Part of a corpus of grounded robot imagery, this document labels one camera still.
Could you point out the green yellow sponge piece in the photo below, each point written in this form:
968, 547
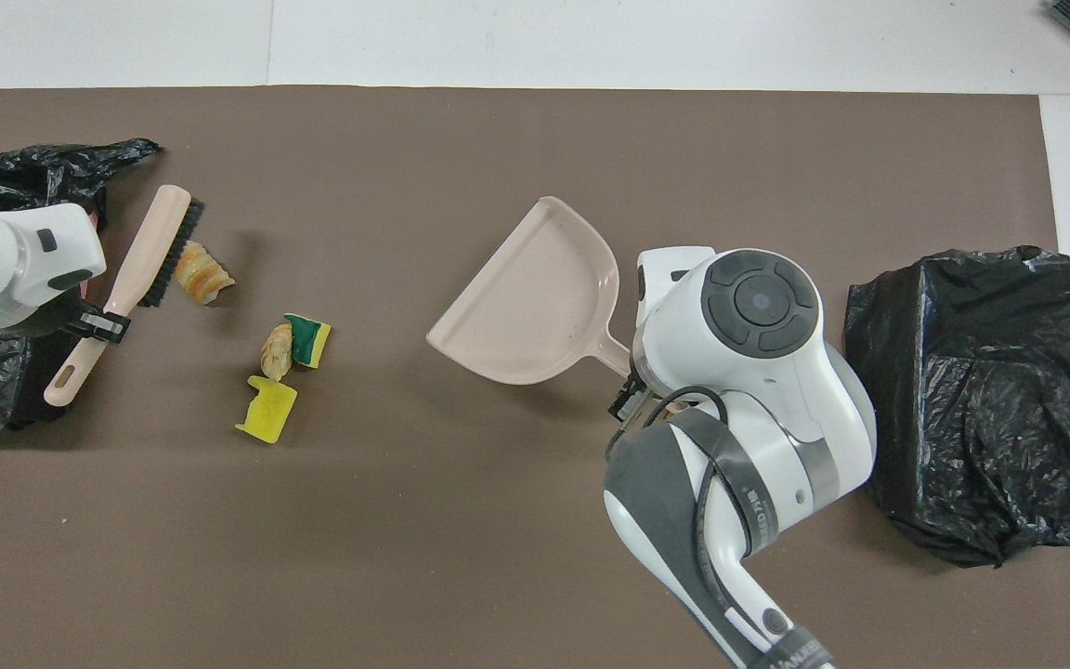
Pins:
310, 342

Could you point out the beige plastic dustpan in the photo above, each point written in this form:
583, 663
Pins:
535, 297

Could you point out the brown table mat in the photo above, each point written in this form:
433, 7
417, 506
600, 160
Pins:
498, 139

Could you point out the black trash bag bin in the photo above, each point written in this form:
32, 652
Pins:
962, 372

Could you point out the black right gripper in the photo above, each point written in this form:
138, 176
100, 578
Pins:
635, 398

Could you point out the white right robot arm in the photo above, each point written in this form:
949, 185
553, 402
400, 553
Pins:
758, 307

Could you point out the small pale bread chunk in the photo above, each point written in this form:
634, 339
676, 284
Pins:
276, 353

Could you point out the beige brush black bristles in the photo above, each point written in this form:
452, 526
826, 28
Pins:
150, 242

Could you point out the black bag over pink bin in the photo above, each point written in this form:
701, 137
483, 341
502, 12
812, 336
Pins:
33, 172

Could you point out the yellow notched sponge piece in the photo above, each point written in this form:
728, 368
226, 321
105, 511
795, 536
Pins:
267, 413

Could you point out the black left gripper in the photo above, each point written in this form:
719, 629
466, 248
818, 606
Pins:
112, 328

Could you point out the striped croissant bread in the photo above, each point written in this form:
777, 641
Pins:
201, 274

